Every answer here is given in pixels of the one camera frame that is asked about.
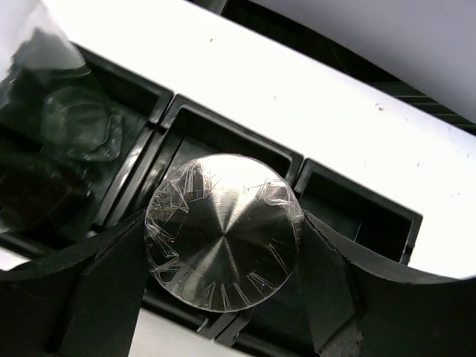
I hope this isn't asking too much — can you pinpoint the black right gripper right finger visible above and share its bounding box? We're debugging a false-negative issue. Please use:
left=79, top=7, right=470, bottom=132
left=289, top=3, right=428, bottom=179
left=303, top=214, right=475, bottom=356

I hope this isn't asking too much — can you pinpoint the black three-compartment organizer tray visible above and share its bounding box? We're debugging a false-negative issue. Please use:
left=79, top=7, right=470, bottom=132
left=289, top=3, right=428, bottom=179
left=0, top=44, right=425, bottom=353

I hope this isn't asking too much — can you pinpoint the glass bottle with brown sauce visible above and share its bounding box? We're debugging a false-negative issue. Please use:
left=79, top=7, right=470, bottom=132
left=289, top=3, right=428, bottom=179
left=1, top=148, right=90, bottom=233

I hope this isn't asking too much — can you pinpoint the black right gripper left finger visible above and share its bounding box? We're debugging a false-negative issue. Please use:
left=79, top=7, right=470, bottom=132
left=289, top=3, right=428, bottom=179
left=1, top=211, right=148, bottom=356

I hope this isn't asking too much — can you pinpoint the silver lid pink salt jar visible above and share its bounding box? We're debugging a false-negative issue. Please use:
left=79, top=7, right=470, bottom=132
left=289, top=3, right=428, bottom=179
left=144, top=154, right=304, bottom=312

